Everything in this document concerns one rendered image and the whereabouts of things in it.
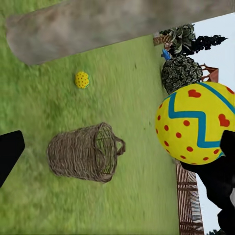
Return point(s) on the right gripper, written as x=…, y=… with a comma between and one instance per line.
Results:
x=216, y=175

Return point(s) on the easter egg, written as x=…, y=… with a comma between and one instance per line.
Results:
x=82, y=80
x=189, y=123

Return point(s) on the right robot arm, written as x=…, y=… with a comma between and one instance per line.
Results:
x=219, y=179

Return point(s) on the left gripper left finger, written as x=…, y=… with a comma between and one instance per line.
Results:
x=11, y=148

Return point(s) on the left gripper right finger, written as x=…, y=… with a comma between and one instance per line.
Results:
x=227, y=145

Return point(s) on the wicker basket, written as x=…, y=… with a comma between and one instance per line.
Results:
x=78, y=153

